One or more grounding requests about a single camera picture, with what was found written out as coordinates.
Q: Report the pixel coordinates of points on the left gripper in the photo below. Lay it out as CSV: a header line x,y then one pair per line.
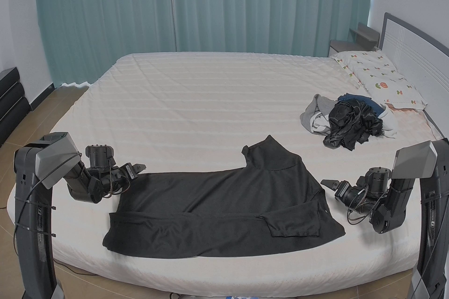
x,y
129,173

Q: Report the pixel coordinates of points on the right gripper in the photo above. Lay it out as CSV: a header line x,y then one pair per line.
x,y
346,191

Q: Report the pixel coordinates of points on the black T-shirt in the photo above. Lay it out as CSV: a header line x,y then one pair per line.
x,y
217,206

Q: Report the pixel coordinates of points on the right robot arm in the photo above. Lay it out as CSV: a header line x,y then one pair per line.
x,y
414,164

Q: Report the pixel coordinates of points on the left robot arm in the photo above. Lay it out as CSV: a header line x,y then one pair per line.
x,y
52,164

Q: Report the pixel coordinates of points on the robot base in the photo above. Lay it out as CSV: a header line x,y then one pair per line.
x,y
242,297

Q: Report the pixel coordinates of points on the pile of clothes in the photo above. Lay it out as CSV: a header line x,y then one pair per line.
x,y
347,122

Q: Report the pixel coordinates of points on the bed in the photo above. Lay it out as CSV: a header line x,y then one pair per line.
x,y
210,98

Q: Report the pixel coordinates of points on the white printed pillow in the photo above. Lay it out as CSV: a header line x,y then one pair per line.
x,y
382,77

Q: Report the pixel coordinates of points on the grey bedside table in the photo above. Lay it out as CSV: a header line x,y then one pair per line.
x,y
345,44

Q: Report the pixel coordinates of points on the black chest of drawers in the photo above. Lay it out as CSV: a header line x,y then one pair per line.
x,y
12,105

